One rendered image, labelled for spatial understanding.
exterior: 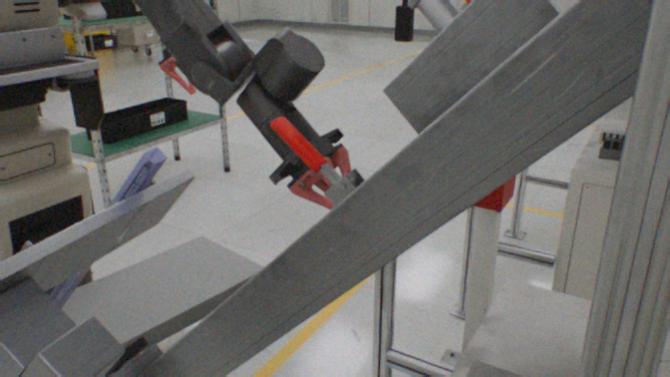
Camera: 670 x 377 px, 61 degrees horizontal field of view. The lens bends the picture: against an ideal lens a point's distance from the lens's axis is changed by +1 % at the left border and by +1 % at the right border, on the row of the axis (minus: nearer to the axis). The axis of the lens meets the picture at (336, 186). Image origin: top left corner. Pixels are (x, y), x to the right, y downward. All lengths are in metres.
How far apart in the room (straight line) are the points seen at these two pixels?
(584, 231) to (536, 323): 0.91
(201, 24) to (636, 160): 0.53
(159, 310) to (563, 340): 0.75
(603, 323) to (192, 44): 0.53
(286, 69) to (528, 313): 0.69
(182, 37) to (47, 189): 0.68
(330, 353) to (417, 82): 1.61
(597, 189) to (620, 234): 1.59
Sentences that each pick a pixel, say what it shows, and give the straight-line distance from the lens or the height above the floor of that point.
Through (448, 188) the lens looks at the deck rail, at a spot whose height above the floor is 1.09.
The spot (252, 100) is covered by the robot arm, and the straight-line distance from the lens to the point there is 0.72.
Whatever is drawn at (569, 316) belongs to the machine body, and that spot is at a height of 0.62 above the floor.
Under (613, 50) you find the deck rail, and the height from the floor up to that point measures 1.19.
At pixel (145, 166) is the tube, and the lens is 0.42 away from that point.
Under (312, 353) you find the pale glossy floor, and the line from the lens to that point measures 1.99.
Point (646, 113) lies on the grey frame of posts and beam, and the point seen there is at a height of 1.16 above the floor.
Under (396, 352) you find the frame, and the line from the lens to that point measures 1.49.
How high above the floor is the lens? 1.24
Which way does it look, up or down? 22 degrees down
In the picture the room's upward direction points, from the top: straight up
